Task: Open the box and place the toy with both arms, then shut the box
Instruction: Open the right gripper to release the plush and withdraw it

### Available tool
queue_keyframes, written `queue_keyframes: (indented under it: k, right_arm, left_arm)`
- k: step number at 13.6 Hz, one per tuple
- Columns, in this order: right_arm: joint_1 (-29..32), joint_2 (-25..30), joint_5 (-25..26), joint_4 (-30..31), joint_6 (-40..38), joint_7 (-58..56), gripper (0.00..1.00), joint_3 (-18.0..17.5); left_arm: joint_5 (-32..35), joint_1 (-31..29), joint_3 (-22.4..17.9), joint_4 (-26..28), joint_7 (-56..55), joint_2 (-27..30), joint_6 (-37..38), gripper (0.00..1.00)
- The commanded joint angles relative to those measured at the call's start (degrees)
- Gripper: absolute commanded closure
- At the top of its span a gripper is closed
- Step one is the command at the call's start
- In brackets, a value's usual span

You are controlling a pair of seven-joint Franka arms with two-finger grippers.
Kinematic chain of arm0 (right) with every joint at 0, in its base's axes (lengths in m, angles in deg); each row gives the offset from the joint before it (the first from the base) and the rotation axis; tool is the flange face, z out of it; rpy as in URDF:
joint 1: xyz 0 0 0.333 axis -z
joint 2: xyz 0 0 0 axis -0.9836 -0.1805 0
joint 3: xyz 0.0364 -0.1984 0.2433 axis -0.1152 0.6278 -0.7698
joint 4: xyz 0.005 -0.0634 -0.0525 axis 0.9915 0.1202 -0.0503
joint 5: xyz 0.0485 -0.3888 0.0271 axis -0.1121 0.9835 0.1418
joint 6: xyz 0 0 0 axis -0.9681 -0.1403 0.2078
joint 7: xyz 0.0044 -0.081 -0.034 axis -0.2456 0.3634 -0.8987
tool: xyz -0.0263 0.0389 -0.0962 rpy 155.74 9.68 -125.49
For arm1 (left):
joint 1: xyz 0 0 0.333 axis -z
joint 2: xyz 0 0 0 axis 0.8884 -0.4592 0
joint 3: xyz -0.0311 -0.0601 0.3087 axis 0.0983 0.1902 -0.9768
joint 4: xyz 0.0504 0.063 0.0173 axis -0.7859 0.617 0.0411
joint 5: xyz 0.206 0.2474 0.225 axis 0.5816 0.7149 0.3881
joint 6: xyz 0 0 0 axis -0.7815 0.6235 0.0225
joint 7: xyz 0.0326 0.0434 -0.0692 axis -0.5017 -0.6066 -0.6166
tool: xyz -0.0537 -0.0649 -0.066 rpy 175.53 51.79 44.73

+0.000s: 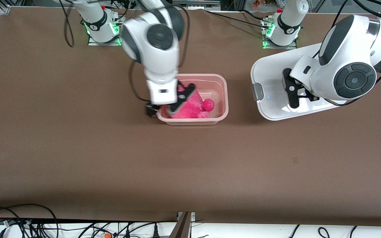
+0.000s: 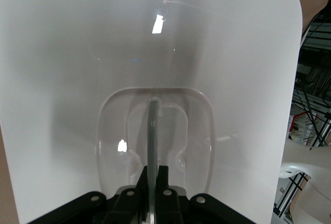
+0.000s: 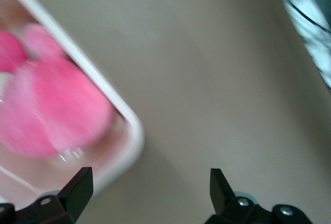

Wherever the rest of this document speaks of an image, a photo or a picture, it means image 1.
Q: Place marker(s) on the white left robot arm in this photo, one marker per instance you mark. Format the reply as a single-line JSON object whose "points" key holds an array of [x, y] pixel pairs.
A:
{"points": [[352, 77]]}

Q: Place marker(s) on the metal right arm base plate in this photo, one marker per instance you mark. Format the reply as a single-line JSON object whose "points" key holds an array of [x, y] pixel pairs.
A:
{"points": [[93, 43]]}

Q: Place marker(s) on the clear plastic storage box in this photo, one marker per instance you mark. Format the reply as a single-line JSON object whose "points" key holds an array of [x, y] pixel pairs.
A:
{"points": [[222, 96]]}

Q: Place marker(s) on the aluminium frame profile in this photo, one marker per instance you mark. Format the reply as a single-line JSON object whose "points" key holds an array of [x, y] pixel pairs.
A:
{"points": [[182, 228]]}

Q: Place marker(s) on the aluminium table corner bracket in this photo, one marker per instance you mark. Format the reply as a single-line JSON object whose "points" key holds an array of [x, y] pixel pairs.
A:
{"points": [[4, 9]]}

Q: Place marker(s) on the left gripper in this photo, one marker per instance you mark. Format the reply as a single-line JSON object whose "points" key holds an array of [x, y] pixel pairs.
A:
{"points": [[313, 98]]}

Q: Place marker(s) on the pink plush toy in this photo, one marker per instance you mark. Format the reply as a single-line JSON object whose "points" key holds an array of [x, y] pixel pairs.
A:
{"points": [[190, 107]]}

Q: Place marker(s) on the black power plug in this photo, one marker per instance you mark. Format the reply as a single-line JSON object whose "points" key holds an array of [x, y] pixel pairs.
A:
{"points": [[156, 232]]}

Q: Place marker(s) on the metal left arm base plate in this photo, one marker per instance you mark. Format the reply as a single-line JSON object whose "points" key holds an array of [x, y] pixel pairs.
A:
{"points": [[293, 47]]}

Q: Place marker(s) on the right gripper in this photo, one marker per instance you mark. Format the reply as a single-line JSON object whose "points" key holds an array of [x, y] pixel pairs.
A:
{"points": [[151, 110]]}

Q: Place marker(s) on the white box lid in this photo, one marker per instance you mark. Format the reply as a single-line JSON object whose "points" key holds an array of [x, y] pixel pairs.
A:
{"points": [[270, 72]]}

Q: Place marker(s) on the colourful background items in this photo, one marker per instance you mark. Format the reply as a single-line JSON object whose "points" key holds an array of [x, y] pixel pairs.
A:
{"points": [[260, 3]]}

